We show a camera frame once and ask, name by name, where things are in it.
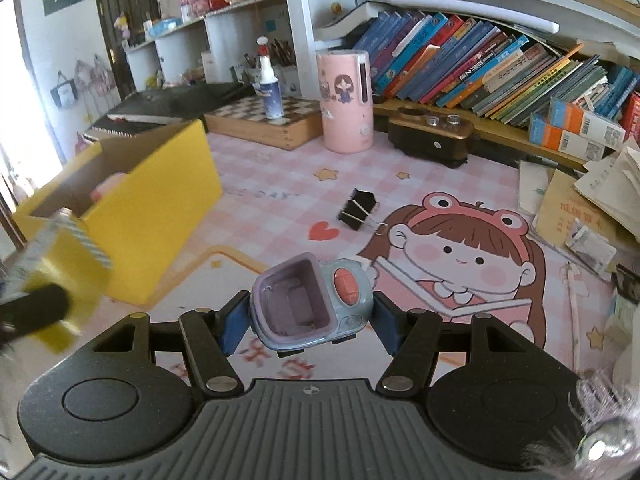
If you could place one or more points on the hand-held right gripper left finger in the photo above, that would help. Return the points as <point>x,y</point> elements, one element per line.
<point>232,327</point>

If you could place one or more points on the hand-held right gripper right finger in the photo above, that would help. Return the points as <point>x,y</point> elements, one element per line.
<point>392,327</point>

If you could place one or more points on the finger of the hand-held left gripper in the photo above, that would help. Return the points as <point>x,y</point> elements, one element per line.
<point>35,312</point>

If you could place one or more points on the yellow block striped edge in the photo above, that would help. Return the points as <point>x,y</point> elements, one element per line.
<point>70,270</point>

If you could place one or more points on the blue purple plastic toy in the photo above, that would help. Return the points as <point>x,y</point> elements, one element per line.
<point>300,305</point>

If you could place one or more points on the yellow cardboard box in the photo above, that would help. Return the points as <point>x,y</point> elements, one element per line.
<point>150,210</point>

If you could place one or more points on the black binder clip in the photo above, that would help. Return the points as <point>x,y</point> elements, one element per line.
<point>357,207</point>

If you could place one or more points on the pink printed desk mat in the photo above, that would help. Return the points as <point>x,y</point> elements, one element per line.
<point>280,195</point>

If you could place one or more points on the pink item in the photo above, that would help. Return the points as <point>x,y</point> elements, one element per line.
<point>109,189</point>

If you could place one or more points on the white thin stick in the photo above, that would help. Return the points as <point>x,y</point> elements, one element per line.
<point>574,315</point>

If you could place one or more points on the black gold tabletop device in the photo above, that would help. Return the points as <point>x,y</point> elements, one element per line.
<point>430,140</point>

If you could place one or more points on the wooden chessboard box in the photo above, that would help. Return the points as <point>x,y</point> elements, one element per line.
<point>265,125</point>

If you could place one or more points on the pile of papers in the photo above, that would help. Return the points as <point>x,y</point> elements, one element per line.
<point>580,210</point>

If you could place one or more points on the white dark tote bag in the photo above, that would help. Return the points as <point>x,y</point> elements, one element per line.
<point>64,92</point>

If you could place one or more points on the pink cartoon humidifier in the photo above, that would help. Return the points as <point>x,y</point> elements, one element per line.
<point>345,110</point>

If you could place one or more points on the black electronic keyboard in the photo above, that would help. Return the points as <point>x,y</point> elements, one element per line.
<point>165,107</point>

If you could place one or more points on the blue white spray bottle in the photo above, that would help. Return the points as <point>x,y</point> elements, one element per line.
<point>272,95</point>

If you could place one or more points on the pink hanging bag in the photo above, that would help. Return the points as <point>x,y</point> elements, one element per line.
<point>85,77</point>
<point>102,77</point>

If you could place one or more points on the blue orange carton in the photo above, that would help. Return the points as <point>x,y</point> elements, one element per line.
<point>590,120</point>
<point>565,140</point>

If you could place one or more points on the white pen holder with brushes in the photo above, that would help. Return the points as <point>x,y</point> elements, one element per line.
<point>251,72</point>
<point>285,67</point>

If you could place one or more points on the white box red label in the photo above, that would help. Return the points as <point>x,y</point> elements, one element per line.
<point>210,67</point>

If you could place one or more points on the long row of colourful books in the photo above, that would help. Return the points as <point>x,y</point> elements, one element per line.
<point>480,70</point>

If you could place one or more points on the white cube shelf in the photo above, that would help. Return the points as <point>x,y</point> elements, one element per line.
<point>220,35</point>

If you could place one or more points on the blue tissue pack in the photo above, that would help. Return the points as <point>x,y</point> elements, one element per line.
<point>162,27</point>

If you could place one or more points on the white desk bookshelf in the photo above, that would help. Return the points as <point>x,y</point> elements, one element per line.
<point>300,25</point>

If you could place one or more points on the dark wooden door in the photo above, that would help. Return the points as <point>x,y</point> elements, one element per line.
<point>125,10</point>

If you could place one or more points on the pink small box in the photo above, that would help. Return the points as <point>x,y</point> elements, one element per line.
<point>199,6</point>

